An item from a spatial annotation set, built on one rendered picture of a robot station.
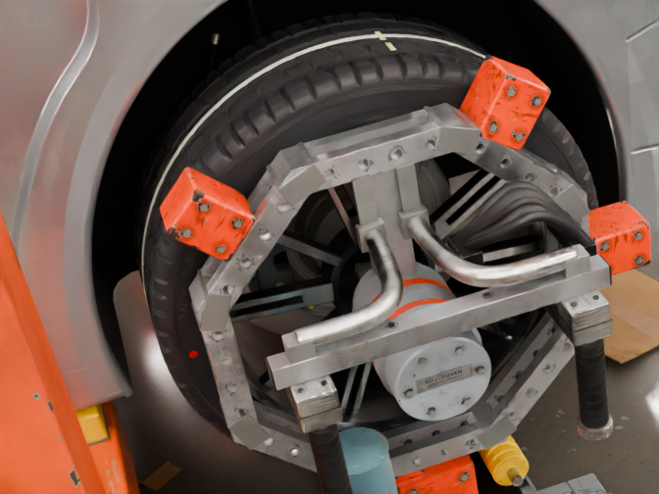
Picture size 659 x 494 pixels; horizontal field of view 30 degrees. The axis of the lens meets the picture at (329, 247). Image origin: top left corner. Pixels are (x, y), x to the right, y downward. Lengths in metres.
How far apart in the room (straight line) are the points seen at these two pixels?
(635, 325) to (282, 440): 1.43
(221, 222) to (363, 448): 0.36
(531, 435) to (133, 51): 1.47
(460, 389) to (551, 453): 1.13
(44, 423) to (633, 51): 1.01
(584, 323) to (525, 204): 0.16
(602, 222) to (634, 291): 1.36
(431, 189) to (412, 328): 0.49
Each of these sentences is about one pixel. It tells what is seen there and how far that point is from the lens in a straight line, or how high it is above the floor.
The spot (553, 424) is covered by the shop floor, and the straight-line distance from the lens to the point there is 2.75.
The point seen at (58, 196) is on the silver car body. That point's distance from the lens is 1.65.
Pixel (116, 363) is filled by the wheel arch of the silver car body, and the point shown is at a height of 0.81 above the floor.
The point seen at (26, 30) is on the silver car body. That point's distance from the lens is 1.58.
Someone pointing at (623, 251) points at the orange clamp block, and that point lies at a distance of 1.75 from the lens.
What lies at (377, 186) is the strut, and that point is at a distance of 1.55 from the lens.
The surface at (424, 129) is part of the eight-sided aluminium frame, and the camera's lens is 1.54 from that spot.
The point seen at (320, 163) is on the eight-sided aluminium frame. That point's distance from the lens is 1.51.
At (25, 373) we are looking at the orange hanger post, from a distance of 1.15.
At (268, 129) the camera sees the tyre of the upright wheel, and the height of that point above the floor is 1.14.
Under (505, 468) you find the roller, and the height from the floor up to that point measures 0.52.
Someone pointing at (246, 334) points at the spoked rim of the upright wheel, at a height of 0.72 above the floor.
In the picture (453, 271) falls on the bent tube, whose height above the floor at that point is 1.00.
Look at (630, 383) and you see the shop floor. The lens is 2.84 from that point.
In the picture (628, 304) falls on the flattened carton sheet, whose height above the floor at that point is 0.01.
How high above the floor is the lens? 1.84
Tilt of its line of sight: 32 degrees down
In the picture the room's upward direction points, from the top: 12 degrees counter-clockwise
